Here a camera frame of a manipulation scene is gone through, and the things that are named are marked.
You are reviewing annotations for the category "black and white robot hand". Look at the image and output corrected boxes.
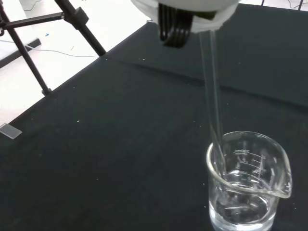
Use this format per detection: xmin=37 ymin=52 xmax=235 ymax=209
xmin=131 ymin=0 xmax=239 ymax=48

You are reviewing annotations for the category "black tripod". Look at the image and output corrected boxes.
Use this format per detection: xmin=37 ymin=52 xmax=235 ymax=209
xmin=0 ymin=0 xmax=107 ymax=96

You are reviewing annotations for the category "black table cloth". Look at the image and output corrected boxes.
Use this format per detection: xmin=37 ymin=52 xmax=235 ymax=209
xmin=0 ymin=2 xmax=308 ymax=231

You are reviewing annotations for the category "clear glass beaker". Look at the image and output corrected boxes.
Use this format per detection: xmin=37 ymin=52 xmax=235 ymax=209
xmin=205 ymin=130 xmax=293 ymax=231

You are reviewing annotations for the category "black flat floor bar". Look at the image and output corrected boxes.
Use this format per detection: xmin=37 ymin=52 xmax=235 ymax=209
xmin=0 ymin=38 xmax=42 ymax=69

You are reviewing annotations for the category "clear tape strip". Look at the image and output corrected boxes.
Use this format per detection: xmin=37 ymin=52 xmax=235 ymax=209
xmin=0 ymin=122 xmax=23 ymax=140

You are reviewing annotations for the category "thin white floor cable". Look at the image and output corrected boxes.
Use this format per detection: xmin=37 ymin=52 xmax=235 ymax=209
xmin=0 ymin=39 xmax=100 ymax=59

